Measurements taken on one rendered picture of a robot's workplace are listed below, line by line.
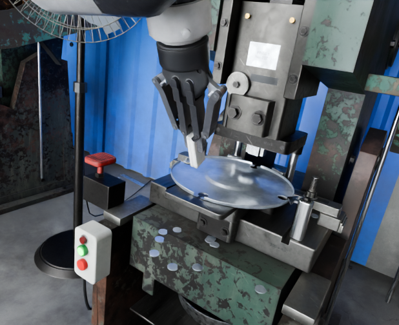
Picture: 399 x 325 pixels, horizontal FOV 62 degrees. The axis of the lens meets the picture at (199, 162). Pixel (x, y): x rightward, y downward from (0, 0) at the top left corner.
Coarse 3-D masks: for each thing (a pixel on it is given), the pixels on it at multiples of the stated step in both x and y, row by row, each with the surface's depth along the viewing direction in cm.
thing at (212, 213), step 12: (168, 192) 67; (180, 192) 68; (192, 204) 64; (204, 204) 64; (216, 204) 65; (204, 216) 78; (216, 216) 62; (228, 216) 75; (240, 216) 76; (204, 228) 79; (216, 228) 77; (228, 228) 75; (228, 240) 76
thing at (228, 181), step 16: (208, 160) 89; (224, 160) 91; (240, 160) 91; (176, 176) 75; (192, 176) 77; (208, 176) 77; (224, 176) 78; (240, 176) 79; (256, 176) 82; (272, 176) 84; (192, 192) 67; (208, 192) 69; (224, 192) 71; (240, 192) 72; (256, 192) 73; (272, 192) 74; (288, 192) 75; (256, 208) 65
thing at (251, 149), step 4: (248, 144) 86; (248, 148) 86; (252, 148) 85; (256, 148) 84; (260, 148) 85; (248, 152) 86; (252, 152) 85; (256, 152) 84; (260, 152) 85; (264, 152) 85
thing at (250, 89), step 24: (288, 0) 71; (240, 24) 73; (264, 24) 71; (288, 24) 68; (240, 48) 75; (264, 48) 72; (288, 48) 69; (240, 72) 75; (264, 72) 73; (288, 72) 70; (240, 96) 74; (264, 96) 74; (240, 120) 75; (264, 120) 72; (288, 120) 76
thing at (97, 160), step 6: (90, 156) 86; (96, 156) 86; (102, 156) 86; (108, 156) 87; (114, 156) 88; (90, 162) 83; (96, 162) 83; (102, 162) 83; (108, 162) 85; (114, 162) 87; (102, 168) 87
